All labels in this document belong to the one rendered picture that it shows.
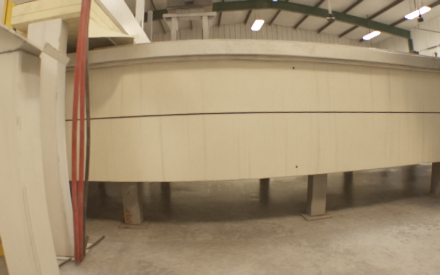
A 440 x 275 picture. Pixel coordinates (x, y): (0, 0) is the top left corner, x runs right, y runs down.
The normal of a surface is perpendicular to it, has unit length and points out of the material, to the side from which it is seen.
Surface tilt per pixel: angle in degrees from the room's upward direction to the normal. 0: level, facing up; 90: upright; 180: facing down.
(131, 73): 90
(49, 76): 90
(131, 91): 90
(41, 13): 90
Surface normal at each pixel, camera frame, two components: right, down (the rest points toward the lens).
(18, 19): 0.04, 0.05
